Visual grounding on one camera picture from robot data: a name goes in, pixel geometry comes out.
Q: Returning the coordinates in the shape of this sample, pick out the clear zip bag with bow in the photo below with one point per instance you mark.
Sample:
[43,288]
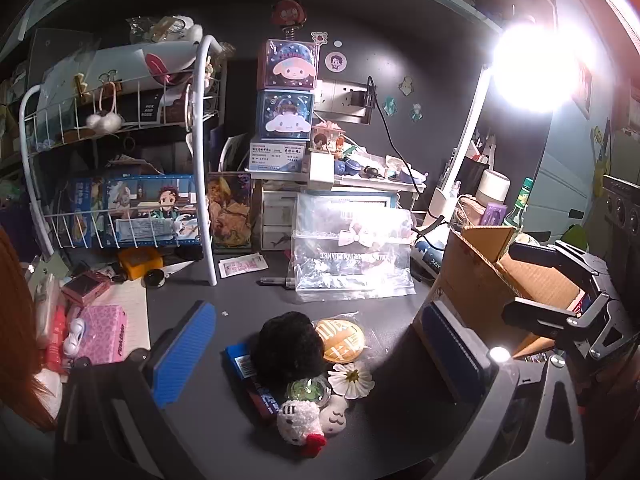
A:
[350,260]

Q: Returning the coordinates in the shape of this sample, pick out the blue and red slim box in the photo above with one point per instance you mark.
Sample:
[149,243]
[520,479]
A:
[242,365]

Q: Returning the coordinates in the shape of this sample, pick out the orange round badge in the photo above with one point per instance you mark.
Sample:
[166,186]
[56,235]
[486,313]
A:
[341,340]

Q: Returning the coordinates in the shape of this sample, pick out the black round lid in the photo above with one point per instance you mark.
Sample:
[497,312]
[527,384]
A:
[156,278]

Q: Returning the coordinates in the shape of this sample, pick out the orange small box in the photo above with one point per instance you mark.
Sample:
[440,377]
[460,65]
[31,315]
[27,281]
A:
[140,262]

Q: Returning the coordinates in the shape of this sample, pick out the green glass bottle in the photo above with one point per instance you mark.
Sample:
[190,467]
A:
[517,210]

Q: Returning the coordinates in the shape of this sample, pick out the white plush cat red bow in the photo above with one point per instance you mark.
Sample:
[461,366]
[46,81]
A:
[298,422]

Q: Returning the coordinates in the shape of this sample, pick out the white cylindrical jar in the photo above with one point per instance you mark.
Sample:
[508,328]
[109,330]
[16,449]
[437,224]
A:
[492,187]

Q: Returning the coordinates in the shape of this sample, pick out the wall power socket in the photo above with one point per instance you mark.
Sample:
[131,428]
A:
[340,100]

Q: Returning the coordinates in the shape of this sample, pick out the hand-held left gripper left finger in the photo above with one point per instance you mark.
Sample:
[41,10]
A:
[186,350]

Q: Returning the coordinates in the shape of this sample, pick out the white earbud case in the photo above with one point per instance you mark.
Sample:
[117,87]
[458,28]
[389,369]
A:
[75,337]

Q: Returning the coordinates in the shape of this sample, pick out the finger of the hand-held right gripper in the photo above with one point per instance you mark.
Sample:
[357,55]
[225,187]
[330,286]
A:
[540,316]
[550,256]

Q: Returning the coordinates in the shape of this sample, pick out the cardboard box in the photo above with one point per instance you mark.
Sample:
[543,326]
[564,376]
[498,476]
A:
[475,270]

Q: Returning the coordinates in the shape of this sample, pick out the anime picture card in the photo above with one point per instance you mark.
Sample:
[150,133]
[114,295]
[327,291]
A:
[229,212]

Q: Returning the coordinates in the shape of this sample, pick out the round portrait wall sticker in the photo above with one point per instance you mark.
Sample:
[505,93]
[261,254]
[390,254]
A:
[335,61]

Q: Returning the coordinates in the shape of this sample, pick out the pink metallic case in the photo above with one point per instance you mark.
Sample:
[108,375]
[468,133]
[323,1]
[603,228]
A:
[86,287]

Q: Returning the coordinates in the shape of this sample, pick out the white medicine box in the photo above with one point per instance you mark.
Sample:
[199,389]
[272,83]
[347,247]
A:
[275,156]

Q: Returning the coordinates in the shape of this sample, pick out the small white plush charm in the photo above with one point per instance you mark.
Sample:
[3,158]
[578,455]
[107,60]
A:
[334,414]

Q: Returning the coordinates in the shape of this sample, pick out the white charger adapter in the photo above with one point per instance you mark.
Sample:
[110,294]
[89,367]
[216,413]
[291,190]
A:
[320,170]

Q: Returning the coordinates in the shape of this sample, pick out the blue anime printed box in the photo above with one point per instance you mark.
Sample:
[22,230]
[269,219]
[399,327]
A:
[140,210]

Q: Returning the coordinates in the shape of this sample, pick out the pink cartoon character box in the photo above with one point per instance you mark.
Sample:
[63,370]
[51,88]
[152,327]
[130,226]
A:
[290,65]

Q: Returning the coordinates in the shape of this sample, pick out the green round badge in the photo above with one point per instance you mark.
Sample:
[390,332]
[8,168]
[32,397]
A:
[307,390]

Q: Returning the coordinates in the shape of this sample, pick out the black pen holder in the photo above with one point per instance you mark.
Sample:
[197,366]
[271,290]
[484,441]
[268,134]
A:
[475,175]

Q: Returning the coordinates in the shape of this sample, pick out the teal character wall sticker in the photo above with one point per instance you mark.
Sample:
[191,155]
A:
[417,112]
[390,106]

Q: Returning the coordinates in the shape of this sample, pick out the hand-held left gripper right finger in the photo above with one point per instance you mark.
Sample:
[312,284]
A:
[450,347]

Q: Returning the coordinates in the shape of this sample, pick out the white desk shelf riser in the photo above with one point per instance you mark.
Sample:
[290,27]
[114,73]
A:
[365,184]

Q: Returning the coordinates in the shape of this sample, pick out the pale character wall sticker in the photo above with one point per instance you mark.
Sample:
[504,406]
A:
[407,85]

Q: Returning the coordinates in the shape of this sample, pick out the red spring head toy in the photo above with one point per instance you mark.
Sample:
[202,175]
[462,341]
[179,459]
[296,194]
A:
[289,12]

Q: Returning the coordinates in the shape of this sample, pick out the blue cartoon character box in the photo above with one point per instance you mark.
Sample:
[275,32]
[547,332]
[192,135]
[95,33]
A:
[285,115]

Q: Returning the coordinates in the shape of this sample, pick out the pink white sachet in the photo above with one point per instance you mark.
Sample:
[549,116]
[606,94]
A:
[242,265]

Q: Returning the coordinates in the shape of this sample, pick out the white desk lamp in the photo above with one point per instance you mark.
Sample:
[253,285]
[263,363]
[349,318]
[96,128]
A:
[467,140]

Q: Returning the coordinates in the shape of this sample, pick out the bear wall sticker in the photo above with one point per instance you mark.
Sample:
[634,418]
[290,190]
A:
[319,37]

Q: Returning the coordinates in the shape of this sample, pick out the pink patterned box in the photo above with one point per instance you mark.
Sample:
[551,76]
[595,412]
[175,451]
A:
[105,332]

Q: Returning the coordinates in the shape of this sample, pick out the black pen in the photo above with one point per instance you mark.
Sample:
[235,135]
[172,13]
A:
[277,282]

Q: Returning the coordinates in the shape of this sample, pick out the black fluffy pom-pom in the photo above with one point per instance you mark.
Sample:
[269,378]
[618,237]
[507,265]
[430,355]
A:
[287,347]

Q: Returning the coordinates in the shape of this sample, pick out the white mini drawer unit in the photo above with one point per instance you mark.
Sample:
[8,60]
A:
[275,220]

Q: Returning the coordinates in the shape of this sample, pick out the purple small box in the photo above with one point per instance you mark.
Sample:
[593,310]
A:
[493,214]

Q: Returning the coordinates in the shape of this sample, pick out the white fabric flower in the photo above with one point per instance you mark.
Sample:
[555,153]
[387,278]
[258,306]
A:
[351,379]

